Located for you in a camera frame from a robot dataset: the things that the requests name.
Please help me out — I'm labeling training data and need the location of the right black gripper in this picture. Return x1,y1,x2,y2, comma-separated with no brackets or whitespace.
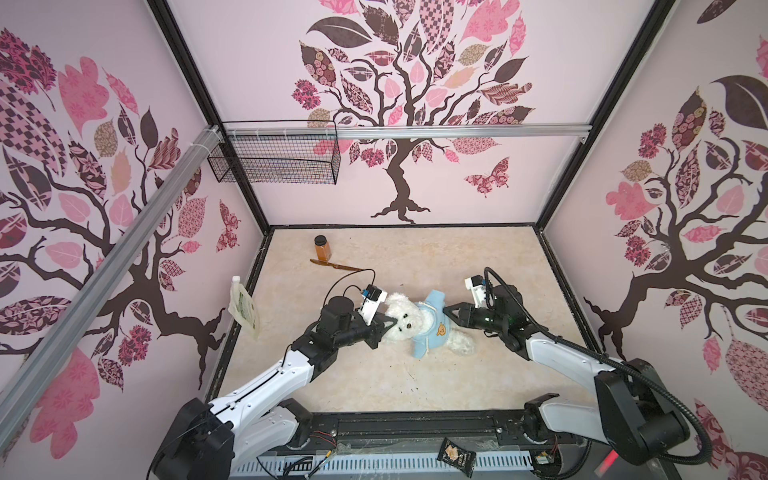
443,301,507,335

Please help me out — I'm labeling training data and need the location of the light blue bear hoodie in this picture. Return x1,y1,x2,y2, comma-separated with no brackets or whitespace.
412,290,452,359

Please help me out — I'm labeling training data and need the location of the white teddy bear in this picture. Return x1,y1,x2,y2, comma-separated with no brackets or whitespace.
383,293,476,356

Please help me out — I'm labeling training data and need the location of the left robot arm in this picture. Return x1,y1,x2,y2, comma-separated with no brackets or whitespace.
148,296,396,479

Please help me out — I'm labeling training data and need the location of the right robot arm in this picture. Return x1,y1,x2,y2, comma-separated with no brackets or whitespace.
443,285,690,465

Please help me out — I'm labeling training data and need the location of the brown wooden spoon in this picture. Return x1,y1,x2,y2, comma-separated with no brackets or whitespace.
310,258,365,272

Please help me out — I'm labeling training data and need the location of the amber bottle black cap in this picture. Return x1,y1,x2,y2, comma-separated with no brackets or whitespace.
314,235,332,262

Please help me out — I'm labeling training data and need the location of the white green pouch bottle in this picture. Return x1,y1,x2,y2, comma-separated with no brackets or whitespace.
228,276,260,339

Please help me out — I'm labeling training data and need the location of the small dark snack packet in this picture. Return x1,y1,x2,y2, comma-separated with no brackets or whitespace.
437,437,477,478

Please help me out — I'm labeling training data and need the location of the pink marker pen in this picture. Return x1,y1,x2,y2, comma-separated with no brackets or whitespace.
594,450,619,479

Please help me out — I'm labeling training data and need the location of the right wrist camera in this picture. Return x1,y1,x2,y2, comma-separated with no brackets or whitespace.
465,275,487,309

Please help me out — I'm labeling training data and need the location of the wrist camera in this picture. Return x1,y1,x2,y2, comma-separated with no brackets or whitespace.
358,284,388,325
465,275,487,309

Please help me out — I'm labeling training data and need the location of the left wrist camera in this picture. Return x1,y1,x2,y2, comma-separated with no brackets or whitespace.
358,284,388,325

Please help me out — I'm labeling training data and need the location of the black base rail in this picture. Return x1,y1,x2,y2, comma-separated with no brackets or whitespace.
310,409,586,449

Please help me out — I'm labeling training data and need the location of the white slotted cable duct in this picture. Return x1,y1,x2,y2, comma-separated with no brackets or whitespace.
230,451,533,479

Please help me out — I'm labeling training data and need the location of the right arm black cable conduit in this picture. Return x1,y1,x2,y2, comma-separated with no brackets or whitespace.
482,266,714,466

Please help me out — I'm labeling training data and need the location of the black wire basket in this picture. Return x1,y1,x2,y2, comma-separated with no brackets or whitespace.
208,120,341,185

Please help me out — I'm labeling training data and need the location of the rear aluminium frame bar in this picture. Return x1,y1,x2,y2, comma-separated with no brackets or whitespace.
225,122,592,140

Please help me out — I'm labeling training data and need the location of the aluminium frame bar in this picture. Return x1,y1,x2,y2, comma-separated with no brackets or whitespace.
1,125,223,447
225,122,592,140

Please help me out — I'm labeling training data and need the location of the left aluminium frame bar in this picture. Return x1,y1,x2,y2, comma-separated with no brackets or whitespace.
1,125,223,447

